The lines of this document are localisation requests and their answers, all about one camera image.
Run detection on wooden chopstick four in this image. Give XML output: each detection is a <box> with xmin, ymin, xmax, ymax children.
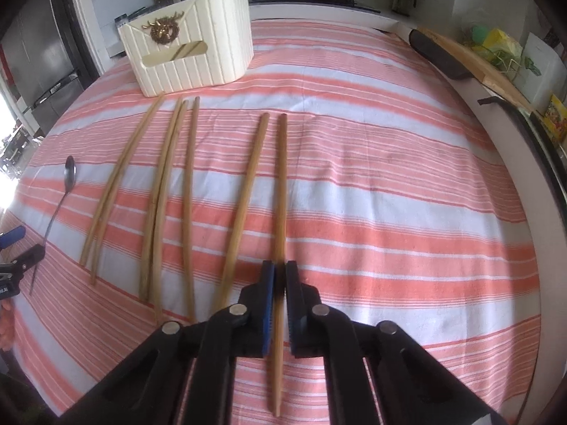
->
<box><xmin>150</xmin><ymin>99</ymin><xmax>186</xmax><ymax>325</ymax></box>

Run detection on wooden chopstick one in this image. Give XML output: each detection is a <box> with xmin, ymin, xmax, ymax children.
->
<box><xmin>79</xmin><ymin>93</ymin><xmax>165</xmax><ymax>266</ymax></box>

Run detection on white spice jar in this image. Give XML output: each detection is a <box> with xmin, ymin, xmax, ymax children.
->
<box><xmin>114</xmin><ymin>13</ymin><xmax>129</xmax><ymax>28</ymax></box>

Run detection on wooden chopstick seven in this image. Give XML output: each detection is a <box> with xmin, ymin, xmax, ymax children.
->
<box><xmin>272</xmin><ymin>113</ymin><xmax>287</xmax><ymax>417</ymax></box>

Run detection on yellow seasoning box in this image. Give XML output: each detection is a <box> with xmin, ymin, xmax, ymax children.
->
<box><xmin>543</xmin><ymin>94</ymin><xmax>567</xmax><ymax>143</ymax></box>

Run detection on wooden chopstick six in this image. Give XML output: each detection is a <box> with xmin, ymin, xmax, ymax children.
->
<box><xmin>212</xmin><ymin>112</ymin><xmax>270</xmax><ymax>313</ymax></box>

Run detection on white knife block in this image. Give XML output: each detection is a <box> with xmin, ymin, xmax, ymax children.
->
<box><xmin>513</xmin><ymin>33</ymin><xmax>566</xmax><ymax>113</ymax></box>

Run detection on yellow green plastic bag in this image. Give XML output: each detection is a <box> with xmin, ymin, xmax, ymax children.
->
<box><xmin>464</xmin><ymin>25</ymin><xmax>541</xmax><ymax>80</ymax></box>

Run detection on grey refrigerator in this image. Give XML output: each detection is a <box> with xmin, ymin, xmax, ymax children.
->
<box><xmin>1</xmin><ymin>0</ymin><xmax>98</xmax><ymax>136</ymax></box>

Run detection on wooden chopstick five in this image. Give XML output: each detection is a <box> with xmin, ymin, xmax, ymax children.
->
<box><xmin>183</xmin><ymin>97</ymin><xmax>200</xmax><ymax>323</ymax></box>

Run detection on pink striped tablecloth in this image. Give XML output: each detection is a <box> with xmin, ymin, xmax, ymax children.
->
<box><xmin>1</xmin><ymin>19</ymin><xmax>540</xmax><ymax>422</ymax></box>

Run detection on wooden chopstick two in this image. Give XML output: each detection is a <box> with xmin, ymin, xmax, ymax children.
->
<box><xmin>90</xmin><ymin>157</ymin><xmax>127</xmax><ymax>285</ymax></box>

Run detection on wooden chopstick eight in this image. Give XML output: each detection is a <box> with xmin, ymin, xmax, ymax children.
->
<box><xmin>171</xmin><ymin>40</ymin><xmax>208</xmax><ymax>61</ymax></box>

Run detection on person left hand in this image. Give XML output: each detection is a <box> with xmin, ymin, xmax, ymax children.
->
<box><xmin>0</xmin><ymin>299</ymin><xmax>15</xmax><ymax>352</ymax></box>

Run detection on cream utensil holder box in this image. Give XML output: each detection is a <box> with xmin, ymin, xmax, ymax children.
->
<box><xmin>118</xmin><ymin>0</ymin><xmax>254</xmax><ymax>97</ymax></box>

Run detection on wooden chopstick three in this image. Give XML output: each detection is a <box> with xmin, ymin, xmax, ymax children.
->
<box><xmin>138</xmin><ymin>97</ymin><xmax>184</xmax><ymax>301</ymax></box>

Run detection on large steel spoon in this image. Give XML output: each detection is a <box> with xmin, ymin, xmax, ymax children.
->
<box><xmin>28</xmin><ymin>154</ymin><xmax>78</xmax><ymax>298</ymax></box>

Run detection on wooden cutting board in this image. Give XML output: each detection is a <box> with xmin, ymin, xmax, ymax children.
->
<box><xmin>409</xmin><ymin>28</ymin><xmax>540</xmax><ymax>115</ymax></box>

